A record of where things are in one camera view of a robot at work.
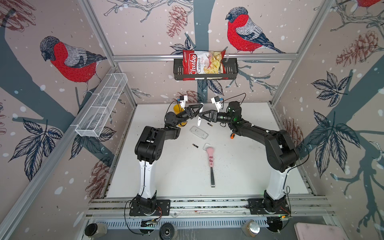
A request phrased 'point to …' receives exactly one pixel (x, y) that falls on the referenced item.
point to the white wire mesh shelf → (93, 122)
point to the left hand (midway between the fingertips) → (202, 108)
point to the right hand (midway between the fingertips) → (198, 118)
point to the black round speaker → (167, 231)
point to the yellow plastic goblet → (177, 108)
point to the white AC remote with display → (199, 132)
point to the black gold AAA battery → (195, 145)
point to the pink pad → (311, 231)
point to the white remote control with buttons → (199, 118)
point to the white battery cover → (205, 146)
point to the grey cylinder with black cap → (95, 230)
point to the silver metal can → (250, 228)
